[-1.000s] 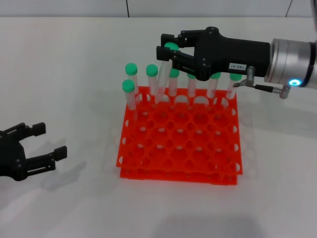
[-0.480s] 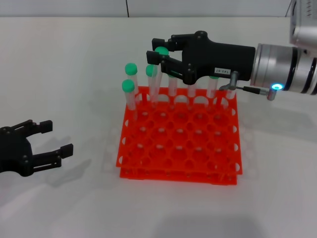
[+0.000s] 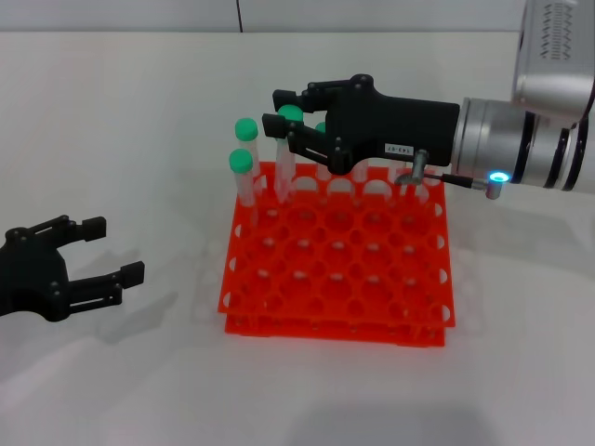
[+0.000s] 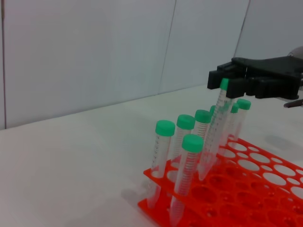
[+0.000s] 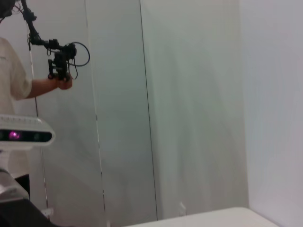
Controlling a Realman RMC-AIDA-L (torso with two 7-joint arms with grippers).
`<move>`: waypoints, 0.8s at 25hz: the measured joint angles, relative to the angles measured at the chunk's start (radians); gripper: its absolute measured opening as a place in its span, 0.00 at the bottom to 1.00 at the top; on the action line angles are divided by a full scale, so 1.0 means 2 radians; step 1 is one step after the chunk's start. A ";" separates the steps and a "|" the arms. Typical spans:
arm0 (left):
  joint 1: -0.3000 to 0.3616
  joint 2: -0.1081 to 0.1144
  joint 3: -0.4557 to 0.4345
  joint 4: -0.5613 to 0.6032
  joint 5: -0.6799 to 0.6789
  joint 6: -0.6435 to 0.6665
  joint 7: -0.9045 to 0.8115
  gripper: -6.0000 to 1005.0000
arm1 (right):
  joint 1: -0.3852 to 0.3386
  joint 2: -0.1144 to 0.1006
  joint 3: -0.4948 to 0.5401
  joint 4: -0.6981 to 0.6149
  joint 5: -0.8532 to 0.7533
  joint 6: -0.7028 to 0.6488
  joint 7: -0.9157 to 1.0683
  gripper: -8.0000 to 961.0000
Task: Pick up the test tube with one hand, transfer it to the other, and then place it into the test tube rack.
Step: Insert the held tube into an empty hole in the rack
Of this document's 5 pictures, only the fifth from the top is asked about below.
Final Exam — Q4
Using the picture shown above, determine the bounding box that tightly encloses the person's bare hand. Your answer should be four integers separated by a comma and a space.
55, 79, 73, 90

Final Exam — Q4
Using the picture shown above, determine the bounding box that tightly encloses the white head camera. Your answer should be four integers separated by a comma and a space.
0, 114, 55, 152

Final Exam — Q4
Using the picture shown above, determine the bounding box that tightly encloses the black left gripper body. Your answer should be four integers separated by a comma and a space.
0, 198, 59, 227

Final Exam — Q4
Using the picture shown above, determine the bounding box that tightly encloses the black teleoperation handle arm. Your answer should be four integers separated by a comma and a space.
0, 0, 79, 82

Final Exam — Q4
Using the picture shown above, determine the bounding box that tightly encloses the black teleoperation handle cable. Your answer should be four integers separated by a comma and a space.
68, 42, 91, 80

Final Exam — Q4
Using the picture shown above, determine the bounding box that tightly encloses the person's bare forearm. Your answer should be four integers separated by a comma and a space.
25, 78, 60, 100

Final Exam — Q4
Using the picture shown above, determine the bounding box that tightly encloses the person in white T-shirt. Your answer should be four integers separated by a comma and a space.
0, 36, 33, 177

